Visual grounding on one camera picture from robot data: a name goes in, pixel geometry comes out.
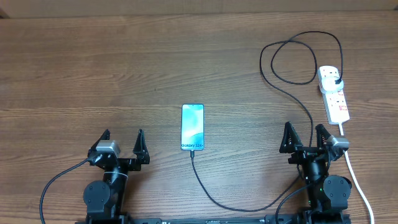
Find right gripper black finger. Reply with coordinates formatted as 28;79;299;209
315;124;331;149
279;121;303;153

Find white power strip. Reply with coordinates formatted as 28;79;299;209
317;65;349;124

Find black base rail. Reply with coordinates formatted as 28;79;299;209
75;215;351;224

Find smartphone with lit screen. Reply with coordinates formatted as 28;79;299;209
180;104;205;151

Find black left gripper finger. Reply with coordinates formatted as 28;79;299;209
90;129;110;152
133;129;150;164

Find white power strip cord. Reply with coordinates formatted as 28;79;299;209
338;123;376;224

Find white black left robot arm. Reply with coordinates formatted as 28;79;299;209
39;129;150;223

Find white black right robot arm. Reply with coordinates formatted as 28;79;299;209
274;122;352;224

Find white charger adapter plug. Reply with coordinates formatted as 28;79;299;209
319;77;344;94

